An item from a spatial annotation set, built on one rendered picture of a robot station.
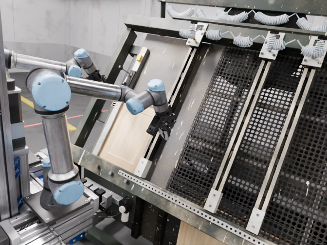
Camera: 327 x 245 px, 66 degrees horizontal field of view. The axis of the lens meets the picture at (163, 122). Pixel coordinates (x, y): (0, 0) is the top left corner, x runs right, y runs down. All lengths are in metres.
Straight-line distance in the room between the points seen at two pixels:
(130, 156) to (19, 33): 7.50
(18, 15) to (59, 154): 8.07
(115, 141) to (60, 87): 1.12
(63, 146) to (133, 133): 0.95
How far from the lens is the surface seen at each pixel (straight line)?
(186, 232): 2.02
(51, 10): 9.38
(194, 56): 1.91
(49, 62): 1.55
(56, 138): 1.00
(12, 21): 8.91
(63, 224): 1.39
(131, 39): 2.36
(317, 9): 2.27
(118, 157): 1.91
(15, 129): 1.35
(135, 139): 1.88
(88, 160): 2.02
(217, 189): 1.60
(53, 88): 0.91
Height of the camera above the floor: 1.87
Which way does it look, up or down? 21 degrees down
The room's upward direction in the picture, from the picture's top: 8 degrees clockwise
